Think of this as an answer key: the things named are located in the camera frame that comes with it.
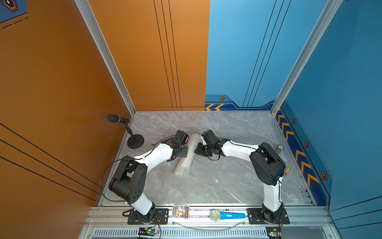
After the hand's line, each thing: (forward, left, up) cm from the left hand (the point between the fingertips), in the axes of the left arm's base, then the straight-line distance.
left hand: (182, 149), depth 93 cm
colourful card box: (-34, -1, -4) cm, 34 cm away
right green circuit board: (-42, -47, -7) cm, 63 cm away
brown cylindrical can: (0, -60, +1) cm, 60 cm away
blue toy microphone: (-36, -19, 0) cm, 40 cm away
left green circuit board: (-42, +14, -6) cm, 45 cm away
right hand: (-1, -8, -1) cm, 8 cm away
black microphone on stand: (+7, +33, -3) cm, 33 cm away
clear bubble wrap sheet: (-14, -1, +1) cm, 14 cm away
